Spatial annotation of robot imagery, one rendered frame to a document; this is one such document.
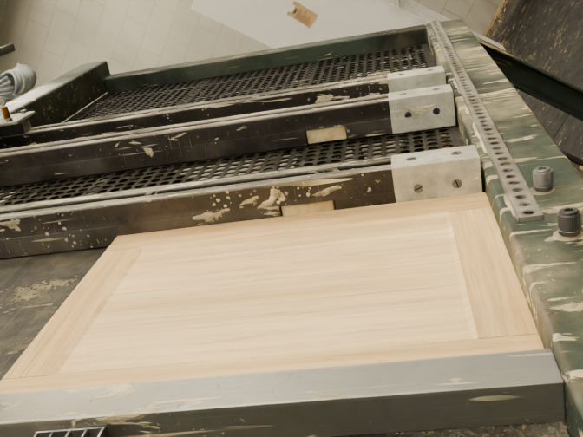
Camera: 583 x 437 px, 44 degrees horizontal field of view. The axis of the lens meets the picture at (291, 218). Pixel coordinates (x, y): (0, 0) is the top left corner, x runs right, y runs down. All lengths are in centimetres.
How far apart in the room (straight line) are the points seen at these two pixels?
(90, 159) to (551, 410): 117
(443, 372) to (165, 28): 598
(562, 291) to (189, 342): 39
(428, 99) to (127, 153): 63
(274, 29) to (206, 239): 385
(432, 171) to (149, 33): 562
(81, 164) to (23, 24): 542
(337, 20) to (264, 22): 48
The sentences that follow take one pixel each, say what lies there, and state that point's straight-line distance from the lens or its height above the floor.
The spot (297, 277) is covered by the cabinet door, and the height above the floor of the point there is 110.
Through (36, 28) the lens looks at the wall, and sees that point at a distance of 694.
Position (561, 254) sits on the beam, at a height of 87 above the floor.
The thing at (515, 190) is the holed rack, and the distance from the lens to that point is 98.
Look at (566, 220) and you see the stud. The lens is 84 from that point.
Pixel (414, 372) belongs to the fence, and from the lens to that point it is 65.
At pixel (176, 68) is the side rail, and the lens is 251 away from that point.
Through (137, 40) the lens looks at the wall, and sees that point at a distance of 661.
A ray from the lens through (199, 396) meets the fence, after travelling 68.
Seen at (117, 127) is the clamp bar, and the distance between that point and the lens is 176.
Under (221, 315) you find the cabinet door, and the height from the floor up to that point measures 117.
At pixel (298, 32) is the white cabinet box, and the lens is 484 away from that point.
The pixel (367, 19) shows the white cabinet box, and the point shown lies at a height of 98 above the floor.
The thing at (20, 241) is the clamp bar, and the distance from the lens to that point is 124.
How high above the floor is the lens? 120
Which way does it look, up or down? 4 degrees down
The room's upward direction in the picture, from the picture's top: 65 degrees counter-clockwise
